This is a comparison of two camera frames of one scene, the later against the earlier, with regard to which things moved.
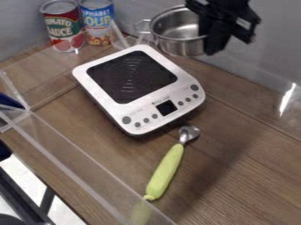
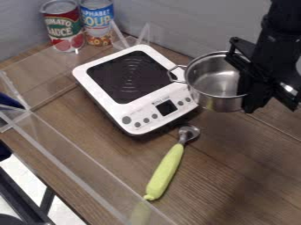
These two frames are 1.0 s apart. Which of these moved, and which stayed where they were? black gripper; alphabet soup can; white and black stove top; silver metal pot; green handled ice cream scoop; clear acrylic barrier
Moved: silver metal pot; black gripper
Stayed: white and black stove top; clear acrylic barrier; green handled ice cream scoop; alphabet soup can
